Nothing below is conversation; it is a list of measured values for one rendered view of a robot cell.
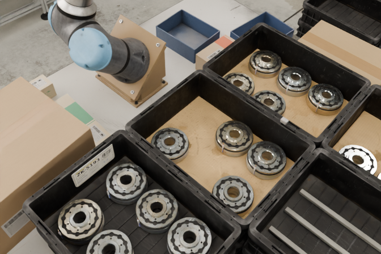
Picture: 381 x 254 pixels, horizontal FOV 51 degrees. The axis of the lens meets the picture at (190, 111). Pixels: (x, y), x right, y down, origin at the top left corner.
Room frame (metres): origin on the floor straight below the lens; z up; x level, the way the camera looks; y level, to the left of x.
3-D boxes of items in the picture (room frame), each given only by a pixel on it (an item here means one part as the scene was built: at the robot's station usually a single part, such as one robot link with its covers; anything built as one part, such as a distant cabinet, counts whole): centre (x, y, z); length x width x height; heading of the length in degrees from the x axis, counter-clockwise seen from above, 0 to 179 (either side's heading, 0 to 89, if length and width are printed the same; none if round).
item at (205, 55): (1.09, -0.11, 0.74); 0.16 x 0.12 x 0.07; 136
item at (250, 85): (0.85, -0.14, 0.86); 0.10 x 0.10 x 0.01
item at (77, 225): (0.40, 0.25, 0.86); 0.05 x 0.05 x 0.01
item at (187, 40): (1.22, 0.02, 0.74); 0.20 x 0.15 x 0.07; 50
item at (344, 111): (0.82, -0.27, 0.92); 0.40 x 0.30 x 0.02; 49
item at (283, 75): (0.88, -0.32, 0.86); 0.10 x 0.10 x 0.01
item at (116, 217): (0.37, 0.12, 0.87); 0.40 x 0.30 x 0.11; 49
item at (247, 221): (0.60, -0.07, 0.92); 0.40 x 0.30 x 0.02; 49
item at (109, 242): (0.32, 0.17, 0.86); 0.05 x 0.05 x 0.01
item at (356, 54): (1.00, -0.50, 0.78); 0.30 x 0.22 x 0.16; 49
